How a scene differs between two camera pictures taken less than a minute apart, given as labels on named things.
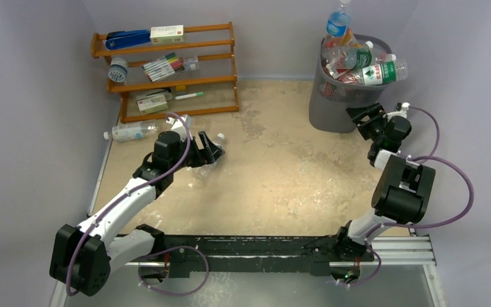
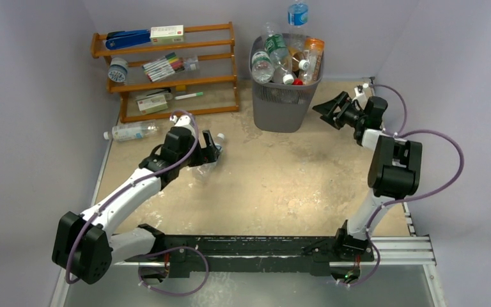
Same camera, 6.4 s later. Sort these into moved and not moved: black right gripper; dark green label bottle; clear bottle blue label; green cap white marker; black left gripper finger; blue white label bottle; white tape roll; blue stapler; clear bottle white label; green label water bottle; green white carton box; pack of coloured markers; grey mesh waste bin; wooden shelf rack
Moved: green label water bottle; clear bottle blue label; grey mesh waste bin; dark green label bottle; black right gripper
Not moved: wooden shelf rack; green white carton box; green cap white marker; blue stapler; blue white label bottle; pack of coloured markers; black left gripper finger; clear bottle white label; white tape roll
